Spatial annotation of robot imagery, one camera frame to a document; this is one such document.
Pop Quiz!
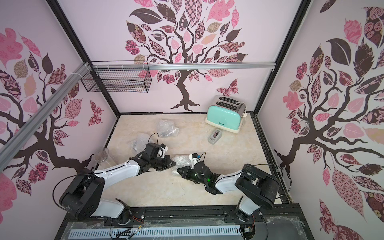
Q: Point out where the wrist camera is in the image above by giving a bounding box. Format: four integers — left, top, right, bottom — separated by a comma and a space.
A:
144, 143, 168, 158
189, 153, 201, 169

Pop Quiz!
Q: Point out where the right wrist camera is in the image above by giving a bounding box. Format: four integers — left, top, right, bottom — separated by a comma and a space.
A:
189, 153, 201, 169

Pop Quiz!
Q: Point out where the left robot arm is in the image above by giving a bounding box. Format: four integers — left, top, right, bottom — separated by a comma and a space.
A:
59, 155, 176, 225

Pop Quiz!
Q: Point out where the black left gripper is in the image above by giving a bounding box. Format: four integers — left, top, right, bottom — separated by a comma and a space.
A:
151, 155, 178, 172

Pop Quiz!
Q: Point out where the clear drinking glass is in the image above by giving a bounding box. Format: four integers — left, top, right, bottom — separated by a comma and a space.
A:
94, 148, 116, 169

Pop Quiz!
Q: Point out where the mint green toaster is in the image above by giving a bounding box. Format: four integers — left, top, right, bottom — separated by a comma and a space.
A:
205, 95, 247, 134

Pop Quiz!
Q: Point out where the aluminium rail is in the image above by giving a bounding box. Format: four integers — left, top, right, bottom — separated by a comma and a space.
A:
92, 62, 276, 71
1, 63, 90, 171

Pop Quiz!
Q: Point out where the aluminium rail left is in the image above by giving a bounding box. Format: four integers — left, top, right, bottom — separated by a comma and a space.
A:
1, 63, 90, 171

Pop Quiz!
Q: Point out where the black wire basket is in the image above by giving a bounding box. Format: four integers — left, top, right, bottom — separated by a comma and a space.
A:
81, 60, 152, 93

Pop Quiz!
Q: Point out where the white slotted cable duct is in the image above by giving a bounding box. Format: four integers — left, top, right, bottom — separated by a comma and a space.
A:
67, 226, 243, 240

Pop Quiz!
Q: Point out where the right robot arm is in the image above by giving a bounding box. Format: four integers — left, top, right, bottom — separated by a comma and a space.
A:
177, 162, 280, 222

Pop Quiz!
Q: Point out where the aluminium rail back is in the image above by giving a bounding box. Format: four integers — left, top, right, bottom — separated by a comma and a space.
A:
92, 62, 276, 71

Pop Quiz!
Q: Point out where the grey tape dispenser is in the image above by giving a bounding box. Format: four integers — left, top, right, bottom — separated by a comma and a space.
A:
208, 129, 223, 145

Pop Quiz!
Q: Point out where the black corner frame post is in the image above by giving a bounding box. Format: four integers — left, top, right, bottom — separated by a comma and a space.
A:
46, 0, 121, 118

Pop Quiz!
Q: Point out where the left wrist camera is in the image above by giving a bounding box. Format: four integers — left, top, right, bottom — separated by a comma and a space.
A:
144, 143, 168, 158

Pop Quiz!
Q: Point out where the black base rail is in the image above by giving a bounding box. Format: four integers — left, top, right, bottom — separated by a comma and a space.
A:
64, 203, 302, 224

